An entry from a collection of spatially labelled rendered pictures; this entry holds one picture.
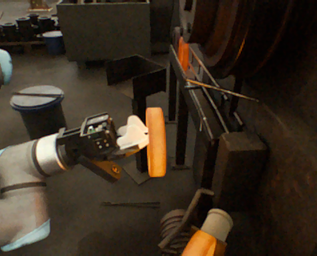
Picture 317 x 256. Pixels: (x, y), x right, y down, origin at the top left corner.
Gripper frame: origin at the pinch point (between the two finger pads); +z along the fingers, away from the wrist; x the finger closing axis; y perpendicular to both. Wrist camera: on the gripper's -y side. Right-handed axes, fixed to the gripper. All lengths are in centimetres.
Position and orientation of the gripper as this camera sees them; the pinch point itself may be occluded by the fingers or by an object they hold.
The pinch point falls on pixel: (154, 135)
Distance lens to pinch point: 55.4
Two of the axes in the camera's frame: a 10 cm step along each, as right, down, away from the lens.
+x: -0.6, -5.8, 8.1
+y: -2.8, -7.7, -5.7
